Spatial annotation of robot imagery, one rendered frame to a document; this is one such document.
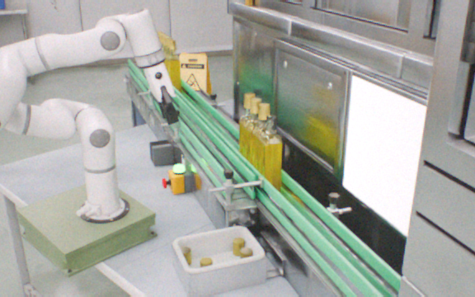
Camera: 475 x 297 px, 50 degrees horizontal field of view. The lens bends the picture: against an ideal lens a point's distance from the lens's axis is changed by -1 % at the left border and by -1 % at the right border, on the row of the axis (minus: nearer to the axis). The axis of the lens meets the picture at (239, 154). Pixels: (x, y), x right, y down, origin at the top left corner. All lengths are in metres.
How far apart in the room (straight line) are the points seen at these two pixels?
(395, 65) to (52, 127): 0.90
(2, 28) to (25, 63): 5.98
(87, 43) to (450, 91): 0.92
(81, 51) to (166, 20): 6.24
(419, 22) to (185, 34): 6.55
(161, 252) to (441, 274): 1.10
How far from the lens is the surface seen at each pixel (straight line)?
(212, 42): 7.75
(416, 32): 1.19
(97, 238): 1.55
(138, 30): 1.33
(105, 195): 1.60
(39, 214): 1.70
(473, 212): 0.56
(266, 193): 1.53
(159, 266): 1.54
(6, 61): 1.34
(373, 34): 1.32
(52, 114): 1.49
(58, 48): 1.33
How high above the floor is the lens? 1.63
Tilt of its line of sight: 23 degrees down
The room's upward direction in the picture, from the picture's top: straight up
